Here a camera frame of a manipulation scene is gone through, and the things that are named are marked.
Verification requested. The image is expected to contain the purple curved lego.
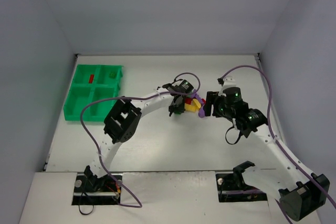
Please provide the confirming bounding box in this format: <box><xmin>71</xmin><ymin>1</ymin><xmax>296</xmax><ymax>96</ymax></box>
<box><xmin>191</xmin><ymin>90</ymin><xmax>202</xmax><ymax>102</ymax></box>

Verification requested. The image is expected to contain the red lego block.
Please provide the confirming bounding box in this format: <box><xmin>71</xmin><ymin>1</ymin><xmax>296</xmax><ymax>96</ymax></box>
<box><xmin>88</xmin><ymin>74</ymin><xmax>94</xmax><ymax>84</ymax></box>

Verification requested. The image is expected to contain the red lego brick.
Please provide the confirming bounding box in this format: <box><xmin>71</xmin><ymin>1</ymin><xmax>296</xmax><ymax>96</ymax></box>
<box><xmin>185</xmin><ymin>98</ymin><xmax>192</xmax><ymax>104</ymax></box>

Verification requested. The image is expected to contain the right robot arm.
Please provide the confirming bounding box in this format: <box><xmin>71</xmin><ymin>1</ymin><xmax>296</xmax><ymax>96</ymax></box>
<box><xmin>204</xmin><ymin>86</ymin><xmax>330</xmax><ymax>221</ymax></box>

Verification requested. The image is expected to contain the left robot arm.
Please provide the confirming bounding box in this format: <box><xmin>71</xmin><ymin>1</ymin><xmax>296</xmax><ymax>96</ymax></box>
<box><xmin>84</xmin><ymin>79</ymin><xmax>196</xmax><ymax>184</ymax></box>

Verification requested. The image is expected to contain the long yellow lego plate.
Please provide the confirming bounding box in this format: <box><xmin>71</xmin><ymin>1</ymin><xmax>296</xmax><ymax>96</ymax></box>
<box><xmin>184</xmin><ymin>103</ymin><xmax>198</xmax><ymax>113</ymax></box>

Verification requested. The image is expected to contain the yellow curved lego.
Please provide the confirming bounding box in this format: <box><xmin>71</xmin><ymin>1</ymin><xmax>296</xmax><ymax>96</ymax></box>
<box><xmin>193</xmin><ymin>99</ymin><xmax>202</xmax><ymax>110</ymax></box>

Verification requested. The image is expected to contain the large purple rounded lego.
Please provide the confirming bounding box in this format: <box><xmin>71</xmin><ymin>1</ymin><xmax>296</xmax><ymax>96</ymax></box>
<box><xmin>198</xmin><ymin>107</ymin><xmax>205</xmax><ymax>118</ymax></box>

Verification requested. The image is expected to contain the green four-compartment bin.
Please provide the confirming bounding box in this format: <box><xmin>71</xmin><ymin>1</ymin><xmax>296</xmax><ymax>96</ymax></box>
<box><xmin>63</xmin><ymin>65</ymin><xmax>123</xmax><ymax>122</ymax></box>

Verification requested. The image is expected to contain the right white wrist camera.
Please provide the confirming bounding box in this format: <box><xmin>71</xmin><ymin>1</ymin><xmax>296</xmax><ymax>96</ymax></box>
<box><xmin>217</xmin><ymin>76</ymin><xmax>236</xmax><ymax>89</ymax></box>

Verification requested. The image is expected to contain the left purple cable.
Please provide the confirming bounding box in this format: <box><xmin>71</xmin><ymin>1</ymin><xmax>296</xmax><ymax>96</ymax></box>
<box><xmin>79</xmin><ymin>72</ymin><xmax>202</xmax><ymax>208</ymax></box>

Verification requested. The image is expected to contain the purple cable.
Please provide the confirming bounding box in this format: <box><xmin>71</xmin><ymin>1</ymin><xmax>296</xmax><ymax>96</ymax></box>
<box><xmin>222</xmin><ymin>64</ymin><xmax>336</xmax><ymax>224</ymax></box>
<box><xmin>79</xmin><ymin>72</ymin><xmax>202</xmax><ymax>208</ymax></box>

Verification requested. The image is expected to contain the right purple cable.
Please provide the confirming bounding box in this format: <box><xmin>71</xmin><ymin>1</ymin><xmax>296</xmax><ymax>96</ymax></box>
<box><xmin>222</xmin><ymin>64</ymin><xmax>336</xmax><ymax>224</ymax></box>

